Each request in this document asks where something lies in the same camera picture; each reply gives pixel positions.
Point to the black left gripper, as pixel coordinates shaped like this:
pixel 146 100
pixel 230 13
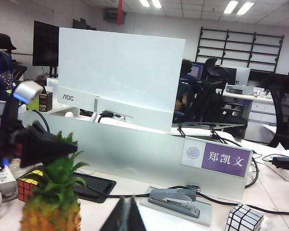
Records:
pixel 7 151

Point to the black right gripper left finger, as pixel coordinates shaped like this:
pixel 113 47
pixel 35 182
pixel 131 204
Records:
pixel 120 216

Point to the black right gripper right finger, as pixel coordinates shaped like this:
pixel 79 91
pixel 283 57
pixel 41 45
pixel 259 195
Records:
pixel 135 216

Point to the orange pineapple with green leaves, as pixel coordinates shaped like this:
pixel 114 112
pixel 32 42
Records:
pixel 50 199

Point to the grey stapler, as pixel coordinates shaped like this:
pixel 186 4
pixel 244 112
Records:
pixel 173 199

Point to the small white ball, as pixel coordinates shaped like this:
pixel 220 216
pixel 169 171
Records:
pixel 69 114

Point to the coloured Rubik's cube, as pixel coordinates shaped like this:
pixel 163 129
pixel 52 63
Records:
pixel 26 187

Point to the green and black carton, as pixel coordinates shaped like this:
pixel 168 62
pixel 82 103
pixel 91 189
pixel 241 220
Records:
pixel 42 102

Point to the white power strip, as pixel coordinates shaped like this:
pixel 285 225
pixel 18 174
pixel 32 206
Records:
pixel 286 174
pixel 2 183

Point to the frosted glass desk partition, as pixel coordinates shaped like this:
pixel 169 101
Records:
pixel 134 154

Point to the blue patterned board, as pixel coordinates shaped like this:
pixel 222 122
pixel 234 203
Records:
pixel 6 79

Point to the large black display screen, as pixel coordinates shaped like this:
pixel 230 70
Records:
pixel 45 43

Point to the purple and white name plate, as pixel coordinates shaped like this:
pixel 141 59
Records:
pixel 226 158

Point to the white AOC monitor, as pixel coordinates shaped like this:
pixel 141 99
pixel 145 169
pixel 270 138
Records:
pixel 122 72

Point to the black hat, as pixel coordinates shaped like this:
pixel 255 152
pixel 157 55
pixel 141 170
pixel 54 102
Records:
pixel 1 45

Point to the silver mirror cube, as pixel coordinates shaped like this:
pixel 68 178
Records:
pixel 245 217

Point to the black laptop stand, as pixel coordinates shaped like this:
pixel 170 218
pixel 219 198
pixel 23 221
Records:
pixel 197 125

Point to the person in dark blue shirt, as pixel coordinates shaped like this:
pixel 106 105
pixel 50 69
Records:
pixel 186 91

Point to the black office chair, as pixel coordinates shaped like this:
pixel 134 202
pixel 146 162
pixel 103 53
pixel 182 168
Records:
pixel 214 101

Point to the black ceiling-mounted box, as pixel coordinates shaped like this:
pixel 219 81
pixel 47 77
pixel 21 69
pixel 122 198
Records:
pixel 113 14

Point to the red vertical pipe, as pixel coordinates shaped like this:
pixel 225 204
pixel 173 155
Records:
pixel 120 12

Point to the black power adapter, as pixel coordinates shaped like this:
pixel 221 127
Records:
pixel 285 163

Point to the white desk with drawers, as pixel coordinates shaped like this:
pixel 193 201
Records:
pixel 259 113

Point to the ceiling light strip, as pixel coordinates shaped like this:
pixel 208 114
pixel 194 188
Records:
pixel 230 6
pixel 156 3
pixel 245 7
pixel 144 3

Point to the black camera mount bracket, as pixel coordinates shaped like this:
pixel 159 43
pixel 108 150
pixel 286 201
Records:
pixel 12 115

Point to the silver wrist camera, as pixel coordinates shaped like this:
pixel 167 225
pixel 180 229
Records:
pixel 28 91

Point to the black wall rack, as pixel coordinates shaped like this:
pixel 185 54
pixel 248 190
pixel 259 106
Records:
pixel 240 48

